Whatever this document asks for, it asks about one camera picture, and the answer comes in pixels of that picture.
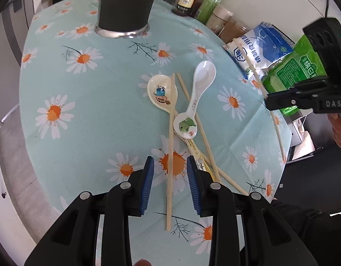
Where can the white lid spice jar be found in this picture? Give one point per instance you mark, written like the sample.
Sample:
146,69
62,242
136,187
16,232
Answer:
219,16

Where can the person's right hand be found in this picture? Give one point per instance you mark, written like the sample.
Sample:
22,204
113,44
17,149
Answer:
339,128

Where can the light wooden chopstick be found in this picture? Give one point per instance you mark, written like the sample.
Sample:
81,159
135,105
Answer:
170,144
234,183
250,66
182,84

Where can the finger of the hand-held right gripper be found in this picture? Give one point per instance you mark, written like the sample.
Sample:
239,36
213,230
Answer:
286,101
309,86

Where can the blue and white salt bag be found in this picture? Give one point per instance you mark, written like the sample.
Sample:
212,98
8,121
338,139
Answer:
266,44

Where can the daisy print tablecloth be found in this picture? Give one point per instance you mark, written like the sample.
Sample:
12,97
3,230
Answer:
104,116

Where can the person's left hand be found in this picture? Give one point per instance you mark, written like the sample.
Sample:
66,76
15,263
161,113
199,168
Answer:
142,262

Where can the black jacket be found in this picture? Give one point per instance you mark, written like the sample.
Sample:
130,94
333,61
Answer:
311,227

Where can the grey door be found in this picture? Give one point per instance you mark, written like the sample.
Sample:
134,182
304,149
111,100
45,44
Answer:
10,8

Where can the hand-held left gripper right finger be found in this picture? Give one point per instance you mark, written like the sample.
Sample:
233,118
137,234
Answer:
193,188

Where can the plain white ceramic spoon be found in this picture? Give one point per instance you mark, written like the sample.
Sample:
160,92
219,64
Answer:
205,72

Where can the cream spoon with snail print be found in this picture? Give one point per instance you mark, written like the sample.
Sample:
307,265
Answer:
158,84

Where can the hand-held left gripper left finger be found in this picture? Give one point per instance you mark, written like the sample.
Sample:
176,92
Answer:
147,188

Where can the green sugar bag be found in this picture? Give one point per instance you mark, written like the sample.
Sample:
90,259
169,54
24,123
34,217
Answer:
295,66

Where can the black cylindrical utensil holder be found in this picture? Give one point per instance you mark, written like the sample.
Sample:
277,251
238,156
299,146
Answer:
126,2

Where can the white spoon with frog print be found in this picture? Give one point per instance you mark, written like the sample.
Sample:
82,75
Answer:
184,126

